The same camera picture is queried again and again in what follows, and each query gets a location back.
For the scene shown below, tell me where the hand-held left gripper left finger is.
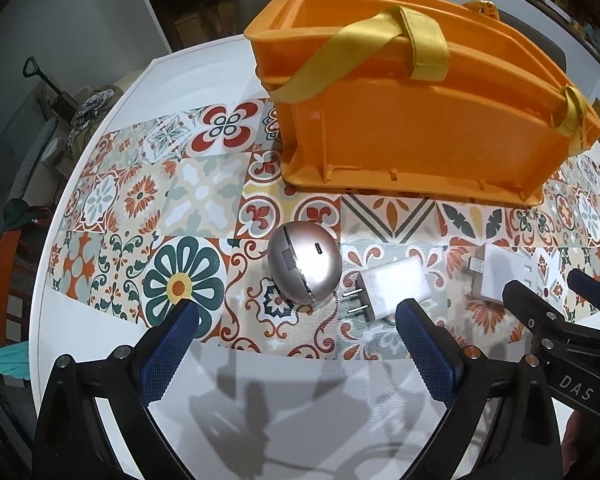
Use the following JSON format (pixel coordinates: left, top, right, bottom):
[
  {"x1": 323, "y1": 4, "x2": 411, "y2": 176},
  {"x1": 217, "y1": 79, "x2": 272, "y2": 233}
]
[{"x1": 32, "y1": 300, "x2": 201, "y2": 480}]

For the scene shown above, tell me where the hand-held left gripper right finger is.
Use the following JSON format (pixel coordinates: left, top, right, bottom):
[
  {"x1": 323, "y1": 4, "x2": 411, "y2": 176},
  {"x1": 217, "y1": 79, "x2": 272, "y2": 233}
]
[{"x1": 395, "y1": 299, "x2": 563, "y2": 480}]

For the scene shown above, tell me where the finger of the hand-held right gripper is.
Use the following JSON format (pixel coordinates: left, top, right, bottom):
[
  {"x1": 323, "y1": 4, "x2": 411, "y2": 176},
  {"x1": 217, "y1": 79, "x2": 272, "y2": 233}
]
[
  {"x1": 569, "y1": 269, "x2": 600, "y2": 317},
  {"x1": 502, "y1": 280, "x2": 566, "y2": 353}
]

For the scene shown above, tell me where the white USB power adapter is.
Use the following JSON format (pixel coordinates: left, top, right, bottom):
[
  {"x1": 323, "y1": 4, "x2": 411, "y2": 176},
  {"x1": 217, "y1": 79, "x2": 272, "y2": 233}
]
[{"x1": 467, "y1": 242, "x2": 538, "y2": 306}]

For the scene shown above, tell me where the white wall charger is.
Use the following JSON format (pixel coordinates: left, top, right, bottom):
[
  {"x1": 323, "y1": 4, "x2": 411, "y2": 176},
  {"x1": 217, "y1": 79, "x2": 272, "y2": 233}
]
[{"x1": 341, "y1": 258, "x2": 431, "y2": 322}]

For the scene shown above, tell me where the silver round speaker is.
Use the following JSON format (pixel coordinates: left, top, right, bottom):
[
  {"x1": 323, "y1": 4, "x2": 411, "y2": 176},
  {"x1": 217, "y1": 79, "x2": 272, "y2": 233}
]
[{"x1": 267, "y1": 221, "x2": 340, "y2": 306}]

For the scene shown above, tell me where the orange plastic crate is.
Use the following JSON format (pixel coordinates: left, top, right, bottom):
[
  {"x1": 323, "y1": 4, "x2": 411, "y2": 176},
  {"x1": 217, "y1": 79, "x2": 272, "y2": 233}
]
[{"x1": 243, "y1": 0, "x2": 600, "y2": 208}]

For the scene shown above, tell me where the patterned tile table runner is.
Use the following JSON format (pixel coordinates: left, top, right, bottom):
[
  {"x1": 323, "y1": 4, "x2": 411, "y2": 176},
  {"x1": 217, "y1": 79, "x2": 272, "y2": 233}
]
[{"x1": 47, "y1": 100, "x2": 600, "y2": 361}]

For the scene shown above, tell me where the teal cloth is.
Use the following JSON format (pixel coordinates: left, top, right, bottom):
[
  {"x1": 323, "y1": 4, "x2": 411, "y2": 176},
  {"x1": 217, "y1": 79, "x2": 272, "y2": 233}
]
[{"x1": 0, "y1": 345, "x2": 31, "y2": 381}]

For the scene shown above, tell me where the orange chair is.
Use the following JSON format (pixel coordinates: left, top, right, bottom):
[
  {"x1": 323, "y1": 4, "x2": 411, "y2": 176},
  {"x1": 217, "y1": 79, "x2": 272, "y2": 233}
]
[{"x1": 0, "y1": 230, "x2": 31, "y2": 348}]

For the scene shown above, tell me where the pile of clothes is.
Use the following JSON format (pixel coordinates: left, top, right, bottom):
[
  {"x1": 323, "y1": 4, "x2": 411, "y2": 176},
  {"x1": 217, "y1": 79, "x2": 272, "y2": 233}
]
[{"x1": 70, "y1": 87, "x2": 116, "y2": 156}]

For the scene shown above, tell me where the grey dining chair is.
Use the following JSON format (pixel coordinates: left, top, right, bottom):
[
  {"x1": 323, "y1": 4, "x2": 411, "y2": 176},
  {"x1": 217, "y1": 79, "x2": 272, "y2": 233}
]
[
  {"x1": 500, "y1": 10, "x2": 568, "y2": 68},
  {"x1": 237, "y1": 0, "x2": 391, "y2": 36}
]

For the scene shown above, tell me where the black trolley handle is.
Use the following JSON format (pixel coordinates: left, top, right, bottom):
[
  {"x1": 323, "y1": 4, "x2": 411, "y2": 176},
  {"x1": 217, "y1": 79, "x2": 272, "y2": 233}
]
[{"x1": 22, "y1": 56, "x2": 78, "y2": 116}]

